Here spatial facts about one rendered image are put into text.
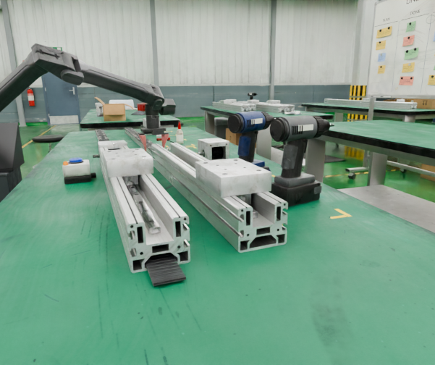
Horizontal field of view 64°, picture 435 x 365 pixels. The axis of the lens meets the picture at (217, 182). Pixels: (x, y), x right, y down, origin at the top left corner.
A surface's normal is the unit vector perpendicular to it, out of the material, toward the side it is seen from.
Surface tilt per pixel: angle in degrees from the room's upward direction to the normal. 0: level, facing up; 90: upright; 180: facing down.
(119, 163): 90
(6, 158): 45
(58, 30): 90
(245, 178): 90
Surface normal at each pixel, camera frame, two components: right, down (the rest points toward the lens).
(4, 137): 0.17, -0.51
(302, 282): -0.01, -0.97
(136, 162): 0.36, 0.24
